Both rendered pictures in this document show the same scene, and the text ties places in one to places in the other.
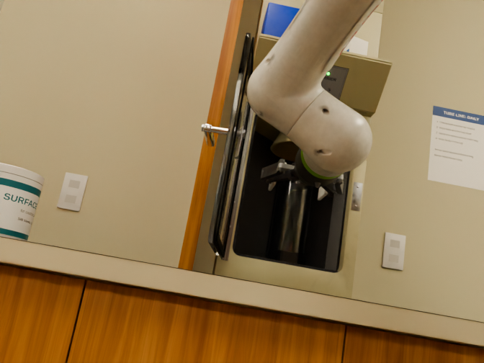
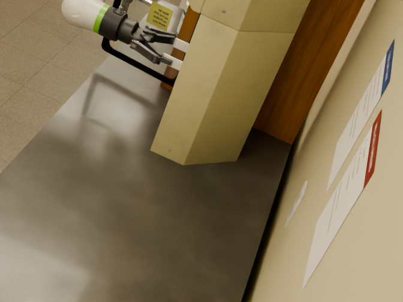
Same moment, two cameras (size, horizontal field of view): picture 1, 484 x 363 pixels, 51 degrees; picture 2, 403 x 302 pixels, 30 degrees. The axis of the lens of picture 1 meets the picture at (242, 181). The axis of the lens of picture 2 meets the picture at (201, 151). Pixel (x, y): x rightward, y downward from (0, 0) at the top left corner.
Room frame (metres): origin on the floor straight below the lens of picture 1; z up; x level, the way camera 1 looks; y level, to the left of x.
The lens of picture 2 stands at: (1.52, -2.10, 2.24)
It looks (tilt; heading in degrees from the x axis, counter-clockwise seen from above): 34 degrees down; 96
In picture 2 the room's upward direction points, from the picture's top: 23 degrees clockwise
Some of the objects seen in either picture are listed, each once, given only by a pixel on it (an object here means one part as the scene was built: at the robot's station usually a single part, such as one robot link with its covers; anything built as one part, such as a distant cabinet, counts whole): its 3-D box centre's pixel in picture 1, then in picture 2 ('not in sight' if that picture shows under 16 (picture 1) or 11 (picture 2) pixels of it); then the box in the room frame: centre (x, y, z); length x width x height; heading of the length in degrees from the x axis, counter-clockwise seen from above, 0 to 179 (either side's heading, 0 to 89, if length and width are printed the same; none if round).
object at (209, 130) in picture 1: (217, 136); not in sight; (0.91, 0.06, 1.20); 0.10 x 0.05 x 0.03; 176
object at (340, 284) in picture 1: (294, 151); (244, 38); (1.28, -0.13, 1.32); 0.32 x 0.25 x 0.77; 94
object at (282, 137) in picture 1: (305, 143); not in sight; (1.26, -0.15, 1.34); 0.18 x 0.18 x 0.05
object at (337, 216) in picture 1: (287, 198); not in sight; (1.28, -0.13, 1.19); 0.26 x 0.24 x 0.35; 94
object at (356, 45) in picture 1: (352, 53); not in sight; (1.11, -0.21, 1.54); 0.05 x 0.05 x 0.06; 20
